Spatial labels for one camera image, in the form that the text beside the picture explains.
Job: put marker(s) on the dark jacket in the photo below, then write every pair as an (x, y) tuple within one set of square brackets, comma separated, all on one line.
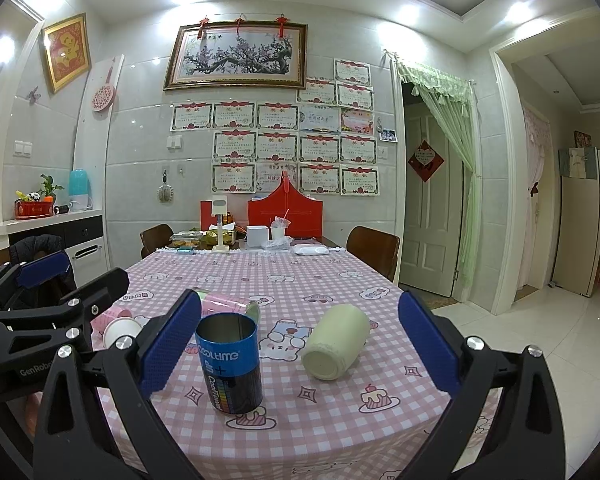
[(32, 247)]

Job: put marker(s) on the green door curtain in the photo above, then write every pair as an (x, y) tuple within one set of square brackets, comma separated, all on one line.
[(465, 160)]

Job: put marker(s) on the pink cup white inside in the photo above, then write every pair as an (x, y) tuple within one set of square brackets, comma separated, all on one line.
[(105, 320)]

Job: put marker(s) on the pink metal cup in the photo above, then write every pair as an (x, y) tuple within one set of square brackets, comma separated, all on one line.
[(227, 305)]

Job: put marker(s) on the pink checkered tablecloth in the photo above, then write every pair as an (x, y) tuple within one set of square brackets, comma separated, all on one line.
[(330, 285)]

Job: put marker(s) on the white square box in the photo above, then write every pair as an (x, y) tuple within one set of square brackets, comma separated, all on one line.
[(257, 237)]

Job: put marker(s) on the clear food container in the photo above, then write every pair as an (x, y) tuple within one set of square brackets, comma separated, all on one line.
[(182, 237)]

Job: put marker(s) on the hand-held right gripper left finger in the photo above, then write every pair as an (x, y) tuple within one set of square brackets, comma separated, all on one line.
[(172, 345)]

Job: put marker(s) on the red planter tray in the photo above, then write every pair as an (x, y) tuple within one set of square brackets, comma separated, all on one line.
[(32, 208)]

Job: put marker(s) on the white panel door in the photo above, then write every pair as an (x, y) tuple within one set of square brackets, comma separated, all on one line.
[(430, 220)]

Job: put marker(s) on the blue white humidifier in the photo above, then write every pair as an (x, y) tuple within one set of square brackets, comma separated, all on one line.
[(80, 187)]

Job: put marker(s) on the brown wooden chair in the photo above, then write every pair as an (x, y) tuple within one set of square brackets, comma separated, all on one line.
[(155, 237), (375, 247)]

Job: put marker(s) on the red chinese knot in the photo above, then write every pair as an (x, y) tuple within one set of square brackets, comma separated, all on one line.
[(281, 25), (238, 25), (203, 27)]

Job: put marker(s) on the white cup with straws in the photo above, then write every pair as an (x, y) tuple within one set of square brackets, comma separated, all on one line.
[(278, 232)]

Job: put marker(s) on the pink round wall ornament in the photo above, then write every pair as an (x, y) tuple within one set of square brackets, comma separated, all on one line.
[(103, 96)]

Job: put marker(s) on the white wall socket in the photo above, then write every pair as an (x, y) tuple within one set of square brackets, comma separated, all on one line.
[(174, 142)]

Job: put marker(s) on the white light switch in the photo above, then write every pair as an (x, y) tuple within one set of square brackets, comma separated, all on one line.
[(22, 148)]

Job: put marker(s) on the small wall photo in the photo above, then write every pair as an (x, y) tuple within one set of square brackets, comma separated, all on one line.
[(387, 134)]

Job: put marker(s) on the red diamond door ornament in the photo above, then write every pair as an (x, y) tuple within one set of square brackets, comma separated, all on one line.
[(425, 160)]

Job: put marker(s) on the white tissue packet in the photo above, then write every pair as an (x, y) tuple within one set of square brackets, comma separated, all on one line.
[(311, 250)]

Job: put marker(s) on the red gift box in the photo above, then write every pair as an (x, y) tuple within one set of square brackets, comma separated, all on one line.
[(300, 215)]

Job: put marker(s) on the group of wall certificates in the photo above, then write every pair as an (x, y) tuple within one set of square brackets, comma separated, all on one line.
[(275, 147)]

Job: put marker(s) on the cream ribbed cup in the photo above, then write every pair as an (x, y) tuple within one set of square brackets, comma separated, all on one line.
[(337, 335)]

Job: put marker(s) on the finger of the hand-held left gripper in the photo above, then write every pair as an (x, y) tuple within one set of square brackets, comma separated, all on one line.
[(105, 285), (45, 269)]

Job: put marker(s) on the hanging grey brush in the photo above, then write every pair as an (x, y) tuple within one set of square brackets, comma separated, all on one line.
[(166, 192)]

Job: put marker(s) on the butterfly wall decal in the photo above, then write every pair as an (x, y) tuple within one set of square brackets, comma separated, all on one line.
[(34, 94)]

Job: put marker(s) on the blue battery-print can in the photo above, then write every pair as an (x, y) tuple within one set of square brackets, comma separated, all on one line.
[(230, 365)]

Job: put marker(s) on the framed plum blossom painting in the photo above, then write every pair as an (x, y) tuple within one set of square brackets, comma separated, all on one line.
[(235, 55)]

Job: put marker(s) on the small red box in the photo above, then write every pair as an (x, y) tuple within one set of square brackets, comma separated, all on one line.
[(206, 215)]

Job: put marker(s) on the white phone stand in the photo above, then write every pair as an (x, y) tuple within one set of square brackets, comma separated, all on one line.
[(221, 230)]

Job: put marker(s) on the small green plant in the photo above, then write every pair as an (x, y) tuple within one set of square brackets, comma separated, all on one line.
[(50, 187)]

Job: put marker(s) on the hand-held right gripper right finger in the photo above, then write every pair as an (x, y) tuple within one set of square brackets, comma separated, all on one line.
[(427, 345)]

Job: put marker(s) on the gold framed red picture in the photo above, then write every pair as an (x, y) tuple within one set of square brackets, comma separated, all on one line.
[(67, 52)]

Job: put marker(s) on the white sideboard cabinet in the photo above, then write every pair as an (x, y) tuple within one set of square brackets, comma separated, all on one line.
[(82, 232)]

